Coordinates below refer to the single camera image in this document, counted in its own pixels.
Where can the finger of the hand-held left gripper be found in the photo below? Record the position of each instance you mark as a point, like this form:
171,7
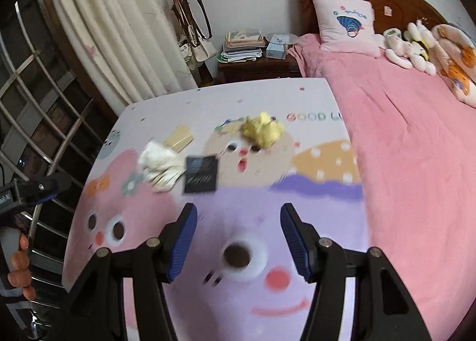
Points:
48,183

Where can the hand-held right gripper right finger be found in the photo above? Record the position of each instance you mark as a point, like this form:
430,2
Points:
295,242

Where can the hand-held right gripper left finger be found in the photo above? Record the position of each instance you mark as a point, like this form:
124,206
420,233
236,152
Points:
184,240

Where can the person's left hand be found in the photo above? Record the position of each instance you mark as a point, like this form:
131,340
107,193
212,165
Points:
20,263

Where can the metal window grille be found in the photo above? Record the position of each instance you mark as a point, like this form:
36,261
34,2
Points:
59,153

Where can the pastel printed tablecloth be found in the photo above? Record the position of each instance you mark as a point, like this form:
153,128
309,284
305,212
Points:
223,207

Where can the beige paper packet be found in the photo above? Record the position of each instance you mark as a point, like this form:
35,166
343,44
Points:
166,183

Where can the black flat packet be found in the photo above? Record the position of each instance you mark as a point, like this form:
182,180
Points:
200,175

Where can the white crumpled tissue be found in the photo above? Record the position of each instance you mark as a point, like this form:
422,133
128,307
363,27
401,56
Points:
158,158

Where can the gold flat card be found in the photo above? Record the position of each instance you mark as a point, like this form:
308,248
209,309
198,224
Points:
178,138

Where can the yellow crumpled paper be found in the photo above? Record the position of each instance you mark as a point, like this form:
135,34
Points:
262,131

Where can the pink blanket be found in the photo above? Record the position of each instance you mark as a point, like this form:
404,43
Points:
409,140

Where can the cream curtain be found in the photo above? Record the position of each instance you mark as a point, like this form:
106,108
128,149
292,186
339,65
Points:
111,28

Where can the dark wooden nightstand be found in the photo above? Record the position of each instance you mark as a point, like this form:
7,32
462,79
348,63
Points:
256,69

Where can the white handbag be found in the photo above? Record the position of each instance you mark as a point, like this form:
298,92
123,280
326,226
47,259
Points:
200,51

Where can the blue tissue box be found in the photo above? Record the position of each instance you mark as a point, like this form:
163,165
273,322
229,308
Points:
277,51

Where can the stack of papers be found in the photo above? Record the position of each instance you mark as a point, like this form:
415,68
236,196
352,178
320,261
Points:
241,51

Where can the silver round plate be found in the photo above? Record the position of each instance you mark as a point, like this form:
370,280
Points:
282,38

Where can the pink embroidered pillow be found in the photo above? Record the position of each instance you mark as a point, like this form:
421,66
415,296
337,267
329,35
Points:
342,39

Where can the pink white plush toy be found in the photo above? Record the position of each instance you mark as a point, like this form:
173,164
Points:
396,49

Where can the white yellow plush toy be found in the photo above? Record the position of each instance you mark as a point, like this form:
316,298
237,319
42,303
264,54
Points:
422,54

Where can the orange printed quilt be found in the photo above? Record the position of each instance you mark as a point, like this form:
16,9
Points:
453,65

